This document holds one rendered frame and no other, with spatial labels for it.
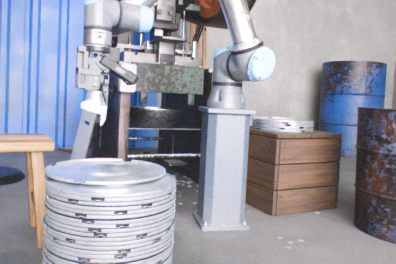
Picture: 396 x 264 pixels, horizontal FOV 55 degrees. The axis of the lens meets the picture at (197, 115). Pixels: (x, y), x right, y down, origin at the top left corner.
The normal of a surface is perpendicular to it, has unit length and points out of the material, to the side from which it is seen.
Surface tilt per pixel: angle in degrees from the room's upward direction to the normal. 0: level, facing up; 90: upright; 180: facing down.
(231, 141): 90
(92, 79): 90
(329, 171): 90
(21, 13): 90
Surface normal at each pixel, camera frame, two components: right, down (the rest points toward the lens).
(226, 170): 0.19, 0.06
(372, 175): -0.94, 0.01
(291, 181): 0.46, 0.07
